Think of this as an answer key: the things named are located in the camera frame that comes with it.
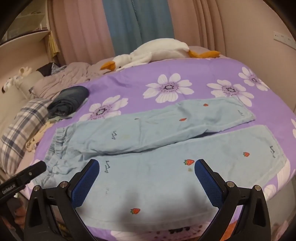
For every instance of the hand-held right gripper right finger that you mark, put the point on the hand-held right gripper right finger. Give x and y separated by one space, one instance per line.
207 183

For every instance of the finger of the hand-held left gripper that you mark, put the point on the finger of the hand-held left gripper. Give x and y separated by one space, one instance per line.
34 170

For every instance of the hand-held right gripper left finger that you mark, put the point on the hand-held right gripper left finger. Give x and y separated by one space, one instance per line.
86 183

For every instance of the light blue strawberry pants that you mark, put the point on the light blue strawberry pants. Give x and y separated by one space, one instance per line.
150 185

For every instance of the beige cartoon printed cloth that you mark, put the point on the beige cartoon printed cloth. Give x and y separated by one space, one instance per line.
34 139

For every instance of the plaid pillow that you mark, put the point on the plaid pillow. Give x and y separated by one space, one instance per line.
20 129

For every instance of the folded green cloth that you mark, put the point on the folded green cloth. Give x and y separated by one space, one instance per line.
57 118

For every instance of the beige padded headboard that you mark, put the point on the beige padded headboard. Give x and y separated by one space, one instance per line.
11 104

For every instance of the stack of dark folded clothes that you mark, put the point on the stack of dark folded clothes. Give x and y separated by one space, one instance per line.
69 98

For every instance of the small white plush toy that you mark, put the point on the small white plush toy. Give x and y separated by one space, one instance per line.
16 78

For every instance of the pink crumpled blanket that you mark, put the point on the pink crumpled blanket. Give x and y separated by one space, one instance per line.
64 76

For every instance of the dark cloth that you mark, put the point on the dark cloth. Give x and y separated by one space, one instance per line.
45 69

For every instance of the purple floral blanket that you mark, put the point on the purple floral blanket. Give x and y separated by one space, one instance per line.
138 76

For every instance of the beige wooden shelf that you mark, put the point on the beige wooden shelf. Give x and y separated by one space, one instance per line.
25 37

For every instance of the white goose plush toy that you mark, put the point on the white goose plush toy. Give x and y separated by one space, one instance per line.
159 49

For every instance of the pink curtain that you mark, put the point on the pink curtain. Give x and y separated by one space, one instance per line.
81 30
196 23

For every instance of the blue curtain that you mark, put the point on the blue curtain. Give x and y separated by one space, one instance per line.
138 23

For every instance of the white wall socket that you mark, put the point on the white wall socket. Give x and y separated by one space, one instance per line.
284 39

